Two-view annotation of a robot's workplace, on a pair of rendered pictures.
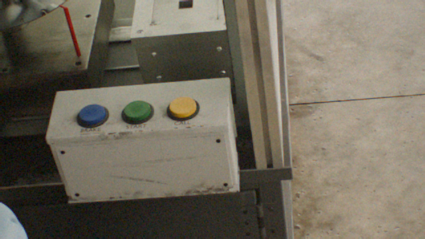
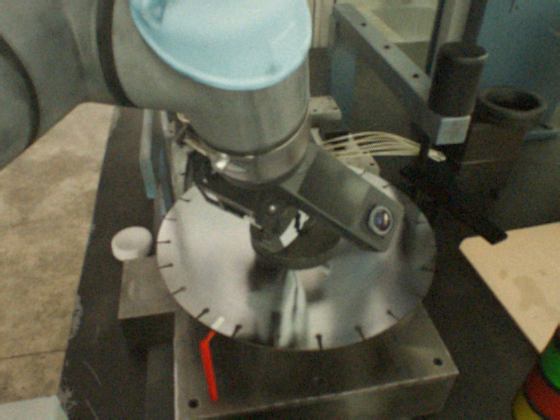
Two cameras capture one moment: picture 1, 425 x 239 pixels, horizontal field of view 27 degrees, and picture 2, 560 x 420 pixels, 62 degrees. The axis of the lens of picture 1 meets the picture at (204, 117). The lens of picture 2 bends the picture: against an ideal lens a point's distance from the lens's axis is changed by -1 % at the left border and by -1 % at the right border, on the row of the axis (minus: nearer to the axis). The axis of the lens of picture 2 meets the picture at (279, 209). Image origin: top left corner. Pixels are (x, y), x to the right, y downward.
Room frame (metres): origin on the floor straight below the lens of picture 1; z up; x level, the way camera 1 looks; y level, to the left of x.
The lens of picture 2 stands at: (1.24, -0.07, 1.33)
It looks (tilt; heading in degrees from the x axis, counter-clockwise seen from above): 39 degrees down; 71
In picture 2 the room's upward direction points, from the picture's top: straight up
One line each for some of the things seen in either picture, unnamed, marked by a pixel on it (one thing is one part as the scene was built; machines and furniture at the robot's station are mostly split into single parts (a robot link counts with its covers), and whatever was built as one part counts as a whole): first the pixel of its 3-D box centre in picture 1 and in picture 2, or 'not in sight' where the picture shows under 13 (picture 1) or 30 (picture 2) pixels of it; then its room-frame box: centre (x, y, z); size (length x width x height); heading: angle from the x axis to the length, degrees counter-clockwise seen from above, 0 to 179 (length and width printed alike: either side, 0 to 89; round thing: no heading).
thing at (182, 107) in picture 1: (183, 109); not in sight; (1.01, 0.03, 0.90); 0.04 x 0.04 x 0.02
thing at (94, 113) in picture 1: (93, 117); not in sight; (1.03, 0.17, 0.90); 0.04 x 0.04 x 0.02
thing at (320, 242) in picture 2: not in sight; (296, 223); (1.40, 0.32, 0.96); 0.11 x 0.11 x 0.03
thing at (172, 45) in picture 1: (191, 37); not in sight; (1.29, 0.00, 0.82); 0.18 x 0.18 x 0.15; 81
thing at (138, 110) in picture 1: (137, 113); not in sight; (1.02, 0.10, 0.90); 0.04 x 0.04 x 0.02
